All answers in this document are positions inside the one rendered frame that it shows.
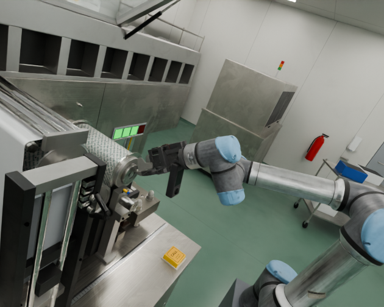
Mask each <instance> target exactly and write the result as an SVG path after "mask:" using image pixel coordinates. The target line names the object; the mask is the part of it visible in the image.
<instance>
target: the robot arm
mask: <svg viewBox="0 0 384 307"><path fill-rule="evenodd" d="M240 149H241V147H240V144H239V142H238V140H237V139H236V137H234V136H232V135H229V136H222V137H220V136H219V137H216V138H213V139H209V140H206V141H201V142H197V143H193V144H187V141H186V140H185V141H180V142H177V143H172V144H164V145H162V146H158V147H155V148H152V149H151V150H148V153H149V155H146V162H145V161H144V160H143V158H141V157H140V158H138V171H135V174H137V175H140V176H148V175H155V174H157V175H160V174H165V173H168V172H170V174H169V180H168V185H167V189H166V196H167V197H169V198H173V197H174V196H176V195H178V193H179V191H180V186H181V182H182V177H183V172H184V169H186V170H187V169H198V168H205V167H209V168H210V172H211V175H212V179H213V182H214V184H215V188H216V192H217V195H218V197H219V200H220V202H221V203H222V204H223V205H226V206H231V205H236V204H238V203H240V202H242V201H243V200H244V198H245V195H244V189H243V186H242V183H247V184H250V185H254V186H259V187H262V188H266V189H270V190H273V191H277V192H282V193H285V194H289V195H292V196H296V197H300V198H303V199H308V200H312V201H315V202H319V203H323V204H326V205H330V206H331V208H332V209H333V210H336V211H340V212H342V213H344V214H346V215H348V216H349V217H350V220H348V221H347V222H346V223H345V224H344V225H343V226H342V227H341V228H340V238H339V239H337V240H336V241H335V242H334V243H333V244H332V245H331V246H330V247H329V248H328V249H326V250H325V251H324V252H323V253H322V254H320V255H319V256H318V257H317V258H316V259H315V260H314V261H313V262H312V263H311V264H309V265H308V266H307V267H306V268H305V269H304V270H303V271H302V272H301V273H300V274H297V273H296V272H295V271H294V270H293V269H292V268H291V267H290V266H289V265H287V264H286V263H284V262H282V261H279V260H272V261H270V262H269V263H268V264H267V265H266V267H265V269H264V271H263V272H262V273H261V275H260V276H259V278H258V279H257V281H256V282H255V284H254V285H252V286H251V287H249V288H247V289H245V290H244V291H243V293H242V294H241V295H240V299H239V304H240V307H316V306H318V305H319V304H320V303H321V302H323V301H324V300H325V299H326V298H327V297H329V296H330V295H332V294H333V293H334V292H335V291H337V290H338V289H339V288H340V287H342V286H343V285H344V284H346V283H347V282H348V281H349V280H351V279H352V278H353V277H354V276H356V275H357V274H359V273H360V272H361V271H362V270H364V269H365V268H367V267H368V266H369V265H372V266H379V267H380V266H382V265H383V264H384V191H382V190H380V189H377V188H374V187H371V186H368V185H364V184H361V183H356V182H351V181H348V180H343V179H339V180H337V181H333V180H329V179H325V178H321V177H316V176H312V175H308V174H303V173H300V172H295V171H291V170H287V169H282V168H278V167H274V166H270V165H267V164H262V163H257V162H254V161H249V160H246V158H245V157H244V156H242V155H241V150H240ZM156 154H157V155H156Z"/></svg>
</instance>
